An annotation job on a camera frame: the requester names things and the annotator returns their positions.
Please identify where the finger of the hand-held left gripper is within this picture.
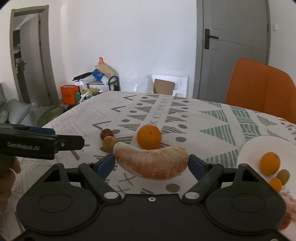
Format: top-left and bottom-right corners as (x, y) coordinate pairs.
(55, 135), (85, 152)
(25, 126), (56, 135)

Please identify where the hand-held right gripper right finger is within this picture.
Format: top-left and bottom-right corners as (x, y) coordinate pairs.
(182, 154), (253, 202)

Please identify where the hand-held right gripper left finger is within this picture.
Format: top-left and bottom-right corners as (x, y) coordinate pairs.
(44, 153), (122, 202)

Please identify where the brown kiwi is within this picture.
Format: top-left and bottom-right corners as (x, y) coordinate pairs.
(102, 136), (118, 153)
(276, 169), (290, 186)

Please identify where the small red fruit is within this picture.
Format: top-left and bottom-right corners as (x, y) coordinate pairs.
(280, 212), (292, 230)
(100, 129), (114, 141)

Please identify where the peeled pomelo segment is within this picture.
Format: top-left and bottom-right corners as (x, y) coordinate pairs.
(113, 141), (189, 181)
(280, 191), (295, 213)

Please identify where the large orange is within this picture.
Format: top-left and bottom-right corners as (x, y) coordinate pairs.
(259, 152), (281, 176)
(136, 124), (162, 150)

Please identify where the white round plate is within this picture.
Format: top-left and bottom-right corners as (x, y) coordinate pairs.
(237, 134), (296, 232)

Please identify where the small orange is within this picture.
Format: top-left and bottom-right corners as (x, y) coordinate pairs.
(269, 178), (283, 193)

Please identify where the person's left hand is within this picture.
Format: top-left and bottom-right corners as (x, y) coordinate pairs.
(0, 156), (21, 211)

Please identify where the green cloth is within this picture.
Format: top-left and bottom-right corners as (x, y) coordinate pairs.
(35, 105), (66, 127)

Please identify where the grey sofa cushion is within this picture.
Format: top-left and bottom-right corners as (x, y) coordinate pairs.
(0, 83), (35, 127)

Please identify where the orange box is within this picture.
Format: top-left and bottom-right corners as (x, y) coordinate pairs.
(60, 85), (80, 105)

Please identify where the clear bag of yellow items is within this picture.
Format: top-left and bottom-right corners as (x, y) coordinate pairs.
(81, 88), (100, 100)

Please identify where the patterned white tablecloth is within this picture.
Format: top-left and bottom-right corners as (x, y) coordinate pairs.
(10, 91), (296, 202)

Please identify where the long black object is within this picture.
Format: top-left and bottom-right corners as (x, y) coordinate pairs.
(73, 72), (93, 81)

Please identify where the blue and white bag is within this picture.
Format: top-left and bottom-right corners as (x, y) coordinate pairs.
(91, 69), (105, 81)

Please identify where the brown paper bag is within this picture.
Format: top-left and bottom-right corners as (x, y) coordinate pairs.
(94, 57), (114, 76)

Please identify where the white foam board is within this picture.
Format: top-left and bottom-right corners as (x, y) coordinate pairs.
(150, 74), (189, 98)

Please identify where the cardboard box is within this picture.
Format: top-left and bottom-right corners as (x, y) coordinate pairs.
(153, 79), (174, 95)

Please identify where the orange chair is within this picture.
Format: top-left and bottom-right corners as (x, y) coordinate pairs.
(225, 58), (296, 122)

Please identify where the grey door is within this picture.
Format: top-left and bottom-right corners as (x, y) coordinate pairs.
(196, 0), (271, 102)

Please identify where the black metal cart frame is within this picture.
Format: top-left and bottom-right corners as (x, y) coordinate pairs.
(107, 75), (120, 92)

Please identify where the grey door frame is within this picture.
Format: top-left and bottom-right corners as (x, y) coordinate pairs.
(10, 5), (59, 105)

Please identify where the black door handle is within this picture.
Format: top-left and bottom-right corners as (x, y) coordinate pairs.
(205, 28), (219, 49)

